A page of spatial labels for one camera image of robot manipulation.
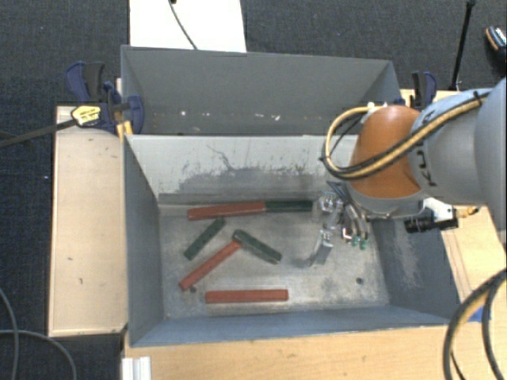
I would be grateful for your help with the black cylinder on white bracket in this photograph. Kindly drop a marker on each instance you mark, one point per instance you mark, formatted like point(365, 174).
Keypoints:
point(431, 223)

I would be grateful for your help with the pale wood flat board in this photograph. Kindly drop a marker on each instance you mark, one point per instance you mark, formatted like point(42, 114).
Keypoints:
point(89, 228)

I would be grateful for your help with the dark green flat block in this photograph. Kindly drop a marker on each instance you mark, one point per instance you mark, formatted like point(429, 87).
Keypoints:
point(289, 206)
point(204, 238)
point(257, 247)

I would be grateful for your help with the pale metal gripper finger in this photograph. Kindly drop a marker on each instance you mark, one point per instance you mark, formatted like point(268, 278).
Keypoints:
point(317, 251)
point(326, 251)

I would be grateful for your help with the grey metal bin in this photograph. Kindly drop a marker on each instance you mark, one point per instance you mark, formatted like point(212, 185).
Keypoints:
point(253, 93)

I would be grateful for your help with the red-brown flat block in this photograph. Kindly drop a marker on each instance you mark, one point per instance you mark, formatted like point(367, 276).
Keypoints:
point(226, 210)
point(246, 296)
point(210, 265)

